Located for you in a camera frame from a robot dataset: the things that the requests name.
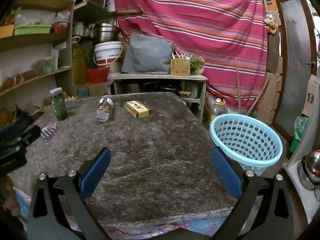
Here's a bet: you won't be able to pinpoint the orange cardboard box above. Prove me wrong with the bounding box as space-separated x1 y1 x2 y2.
0 24 15 39

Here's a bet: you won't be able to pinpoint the bamboo utensil holder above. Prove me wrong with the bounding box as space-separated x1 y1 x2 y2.
170 58 191 76

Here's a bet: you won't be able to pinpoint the hanging beige bundle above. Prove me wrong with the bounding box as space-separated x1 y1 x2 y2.
264 17 278 33

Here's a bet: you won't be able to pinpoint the large yellow oil bottle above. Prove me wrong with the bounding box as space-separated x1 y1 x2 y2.
71 36 88 85

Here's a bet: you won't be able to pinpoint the grey door with wooden frame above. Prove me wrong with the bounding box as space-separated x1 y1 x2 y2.
275 0 320 143

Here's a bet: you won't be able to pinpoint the green plastic bag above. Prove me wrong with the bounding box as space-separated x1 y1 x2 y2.
290 116 310 153

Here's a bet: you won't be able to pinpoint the cardboard box with black print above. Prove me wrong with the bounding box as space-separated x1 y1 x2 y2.
301 74 320 118

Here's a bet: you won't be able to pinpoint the clear plastic jar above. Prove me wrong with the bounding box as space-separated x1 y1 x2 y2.
96 95 114 123

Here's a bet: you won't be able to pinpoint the person's left hand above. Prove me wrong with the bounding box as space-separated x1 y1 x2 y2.
0 175 22 217

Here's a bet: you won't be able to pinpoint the stainless steel kettle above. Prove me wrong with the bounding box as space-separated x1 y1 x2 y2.
299 149 320 190

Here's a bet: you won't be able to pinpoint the clear plastic bag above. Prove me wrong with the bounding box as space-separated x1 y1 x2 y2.
15 9 58 27

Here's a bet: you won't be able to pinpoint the green plastic tray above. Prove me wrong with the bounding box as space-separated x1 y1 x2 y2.
14 24 52 36

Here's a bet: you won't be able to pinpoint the blue floral tablecloth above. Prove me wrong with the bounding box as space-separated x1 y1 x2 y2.
12 189 240 235

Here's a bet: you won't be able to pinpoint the bag of green vegetables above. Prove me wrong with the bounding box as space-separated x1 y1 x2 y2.
190 57 205 75

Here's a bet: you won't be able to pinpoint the white plastic bucket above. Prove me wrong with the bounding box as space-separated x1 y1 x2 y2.
94 41 123 67

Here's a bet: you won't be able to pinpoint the small red mesh basket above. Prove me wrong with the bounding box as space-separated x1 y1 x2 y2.
51 21 70 34

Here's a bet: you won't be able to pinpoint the stainless steel pot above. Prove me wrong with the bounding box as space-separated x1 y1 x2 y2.
94 23 120 43

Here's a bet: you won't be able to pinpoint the red striped hanging cloth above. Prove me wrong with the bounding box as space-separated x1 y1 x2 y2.
113 0 269 110

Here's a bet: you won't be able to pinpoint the colourful snack packets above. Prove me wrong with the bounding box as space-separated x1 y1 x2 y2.
0 6 22 25

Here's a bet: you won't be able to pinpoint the purple pill blister pack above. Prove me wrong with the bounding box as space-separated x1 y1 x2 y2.
40 124 58 143

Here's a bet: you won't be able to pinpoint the brown and blue cardboard box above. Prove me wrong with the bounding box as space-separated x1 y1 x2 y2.
76 81 113 98

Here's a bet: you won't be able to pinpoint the green jar with silver lid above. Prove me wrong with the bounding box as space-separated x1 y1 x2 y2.
49 87 68 121

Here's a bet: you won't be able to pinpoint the yellow printed box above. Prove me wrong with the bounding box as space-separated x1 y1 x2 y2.
124 100 152 119

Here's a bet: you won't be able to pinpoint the small oil bottle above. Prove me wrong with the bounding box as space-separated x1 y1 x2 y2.
207 98 228 125

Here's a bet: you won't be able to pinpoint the grey fabric cover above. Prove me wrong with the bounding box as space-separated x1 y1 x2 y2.
121 33 175 75

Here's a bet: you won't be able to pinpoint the light blue plastic basket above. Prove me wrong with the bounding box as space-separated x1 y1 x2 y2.
209 114 284 177

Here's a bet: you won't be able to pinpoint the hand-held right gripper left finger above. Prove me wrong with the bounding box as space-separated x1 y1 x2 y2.
26 147 112 240

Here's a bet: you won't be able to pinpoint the pile of cardboard pieces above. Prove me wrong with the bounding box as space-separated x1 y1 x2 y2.
256 71 283 125

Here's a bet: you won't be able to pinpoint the red plastic basket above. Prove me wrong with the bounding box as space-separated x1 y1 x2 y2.
86 67 110 84

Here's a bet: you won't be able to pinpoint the bundle of chopsticks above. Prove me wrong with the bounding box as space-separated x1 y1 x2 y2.
171 50 193 60

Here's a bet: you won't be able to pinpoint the wooden shelf unit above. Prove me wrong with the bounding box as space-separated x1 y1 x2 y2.
0 0 115 100

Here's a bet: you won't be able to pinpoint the black pan with wooden handle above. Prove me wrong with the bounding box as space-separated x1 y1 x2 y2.
160 85 193 97

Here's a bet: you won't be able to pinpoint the clear plastic container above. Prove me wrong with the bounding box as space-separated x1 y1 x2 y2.
35 57 58 74

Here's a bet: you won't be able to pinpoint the low grey cabinet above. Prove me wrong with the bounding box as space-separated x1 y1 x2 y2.
110 73 209 123

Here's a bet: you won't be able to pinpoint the wooden stick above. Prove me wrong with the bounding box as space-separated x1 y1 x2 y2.
234 57 242 109

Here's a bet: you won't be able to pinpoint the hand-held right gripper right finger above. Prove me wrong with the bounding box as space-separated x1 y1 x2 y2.
211 147 298 240

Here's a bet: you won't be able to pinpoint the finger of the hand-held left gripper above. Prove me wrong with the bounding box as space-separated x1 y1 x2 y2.
0 125 41 148

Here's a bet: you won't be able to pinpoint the dark blue plastic crate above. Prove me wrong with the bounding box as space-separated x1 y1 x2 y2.
0 109 32 137

